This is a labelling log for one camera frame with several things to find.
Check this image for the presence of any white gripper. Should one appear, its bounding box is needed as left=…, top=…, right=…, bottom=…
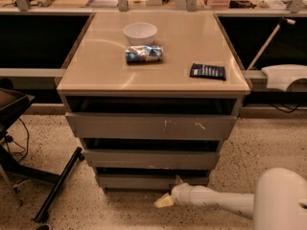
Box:
left=153, top=175, right=193, bottom=208

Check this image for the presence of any grey bottom drawer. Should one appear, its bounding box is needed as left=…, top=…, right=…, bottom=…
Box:
left=95, top=173, right=210, bottom=192

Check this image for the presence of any grey drawer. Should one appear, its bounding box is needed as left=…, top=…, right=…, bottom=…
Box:
left=95, top=173, right=210, bottom=192
left=65, top=112, right=237, bottom=140
left=83, top=149, right=219, bottom=170

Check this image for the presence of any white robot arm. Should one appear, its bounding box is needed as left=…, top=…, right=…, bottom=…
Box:
left=154, top=168, right=307, bottom=230

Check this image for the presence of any grey middle drawer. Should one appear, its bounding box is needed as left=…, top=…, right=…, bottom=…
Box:
left=83, top=149, right=219, bottom=170

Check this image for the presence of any grey drawer cabinet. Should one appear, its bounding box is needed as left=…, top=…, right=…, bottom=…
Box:
left=58, top=11, right=249, bottom=185

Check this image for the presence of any grey top drawer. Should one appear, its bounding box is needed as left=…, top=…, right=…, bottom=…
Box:
left=65, top=112, right=237, bottom=140

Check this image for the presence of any blue white snack bag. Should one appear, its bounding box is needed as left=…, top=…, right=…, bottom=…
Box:
left=125, top=45, right=163, bottom=63

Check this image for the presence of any white bowl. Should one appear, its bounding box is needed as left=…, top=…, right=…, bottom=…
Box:
left=124, top=22, right=157, bottom=45

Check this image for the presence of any black cart stand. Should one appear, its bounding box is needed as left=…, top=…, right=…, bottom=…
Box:
left=0, top=87, right=85, bottom=224

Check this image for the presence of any white dustpan with handle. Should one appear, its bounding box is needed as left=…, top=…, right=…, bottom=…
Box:
left=244, top=17, right=307, bottom=92

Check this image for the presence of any black floor cable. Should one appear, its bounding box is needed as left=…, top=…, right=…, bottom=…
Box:
left=3, top=117, right=31, bottom=163

